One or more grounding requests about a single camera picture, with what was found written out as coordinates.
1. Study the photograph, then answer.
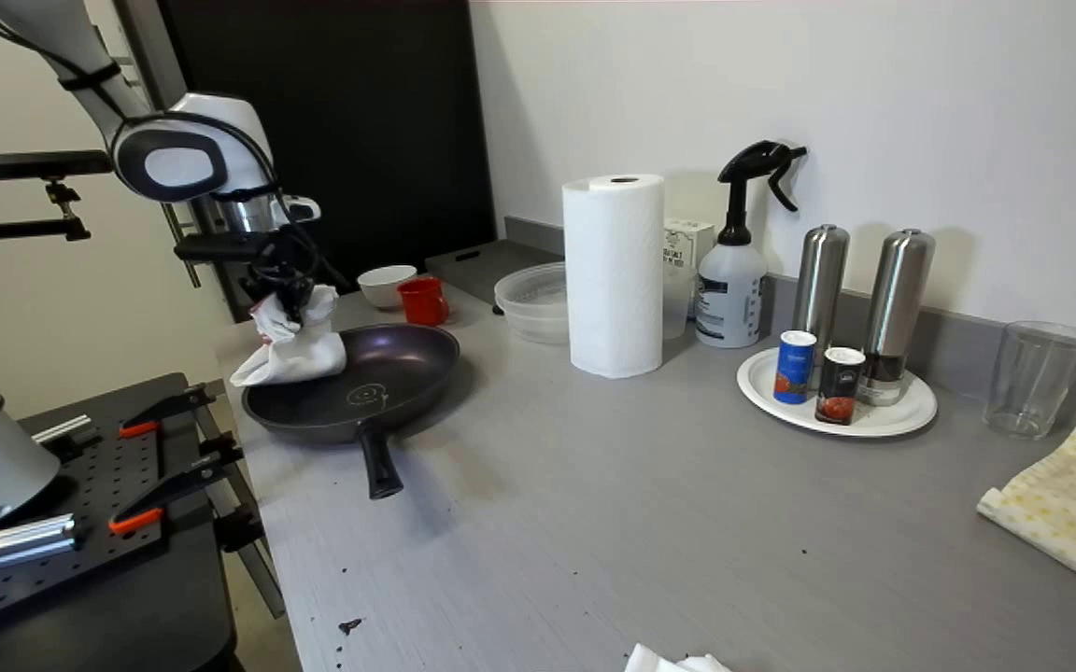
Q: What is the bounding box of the black camera stand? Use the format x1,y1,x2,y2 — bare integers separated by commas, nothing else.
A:
0,147,116,268

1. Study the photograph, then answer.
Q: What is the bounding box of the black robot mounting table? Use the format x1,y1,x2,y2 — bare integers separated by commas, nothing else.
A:
0,370,251,672

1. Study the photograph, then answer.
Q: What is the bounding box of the white ceramic bowl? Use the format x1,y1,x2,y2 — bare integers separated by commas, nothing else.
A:
356,262,422,314

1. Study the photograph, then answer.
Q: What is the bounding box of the black clamp with orange tip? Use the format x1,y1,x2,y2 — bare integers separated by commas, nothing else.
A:
106,430,245,543
116,380,224,442

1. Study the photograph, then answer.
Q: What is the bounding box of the white round plate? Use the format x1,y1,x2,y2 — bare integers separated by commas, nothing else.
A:
733,343,942,442

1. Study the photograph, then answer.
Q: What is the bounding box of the dark flat tray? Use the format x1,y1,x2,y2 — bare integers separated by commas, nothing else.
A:
422,238,518,303

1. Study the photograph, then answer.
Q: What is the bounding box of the yellow patterned cloth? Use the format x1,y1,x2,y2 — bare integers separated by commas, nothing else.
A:
975,405,1076,609

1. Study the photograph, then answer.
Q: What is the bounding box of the stainless steel grinder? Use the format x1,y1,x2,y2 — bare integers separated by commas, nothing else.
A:
793,221,853,359
867,228,939,408

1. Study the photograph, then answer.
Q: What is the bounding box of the clear drinking glass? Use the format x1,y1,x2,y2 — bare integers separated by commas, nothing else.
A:
985,320,1076,442

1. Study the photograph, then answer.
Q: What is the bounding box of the dark frying pan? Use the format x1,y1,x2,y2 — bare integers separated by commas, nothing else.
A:
239,324,464,504

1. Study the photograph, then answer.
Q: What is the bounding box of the crumpled white tissue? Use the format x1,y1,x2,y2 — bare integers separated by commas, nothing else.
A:
620,644,734,672

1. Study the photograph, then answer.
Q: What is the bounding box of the red plastic cup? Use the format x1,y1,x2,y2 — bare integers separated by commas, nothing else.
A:
397,272,452,330

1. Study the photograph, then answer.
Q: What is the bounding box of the white red-striped dish towel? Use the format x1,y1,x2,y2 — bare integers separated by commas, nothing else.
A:
229,280,351,394

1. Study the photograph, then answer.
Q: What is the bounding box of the blue spice jar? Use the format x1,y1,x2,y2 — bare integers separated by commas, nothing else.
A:
768,330,820,408

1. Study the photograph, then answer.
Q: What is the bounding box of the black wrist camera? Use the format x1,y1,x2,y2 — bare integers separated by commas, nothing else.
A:
174,228,277,268

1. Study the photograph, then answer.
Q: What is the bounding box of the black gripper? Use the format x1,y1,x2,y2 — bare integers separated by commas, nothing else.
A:
243,221,325,319

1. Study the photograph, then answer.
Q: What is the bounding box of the clear plastic container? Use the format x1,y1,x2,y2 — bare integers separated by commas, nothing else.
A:
490,257,573,350

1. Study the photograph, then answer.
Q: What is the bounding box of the white paper towel roll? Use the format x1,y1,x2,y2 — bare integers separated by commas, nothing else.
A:
561,173,668,380

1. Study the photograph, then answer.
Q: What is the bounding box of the white patterned box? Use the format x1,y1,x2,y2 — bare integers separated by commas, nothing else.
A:
661,221,722,343

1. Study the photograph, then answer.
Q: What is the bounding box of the dark spice jar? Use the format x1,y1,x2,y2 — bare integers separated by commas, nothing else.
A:
815,343,871,430

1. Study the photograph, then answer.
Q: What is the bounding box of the silver metal bar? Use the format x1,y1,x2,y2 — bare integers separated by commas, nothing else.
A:
0,513,78,581

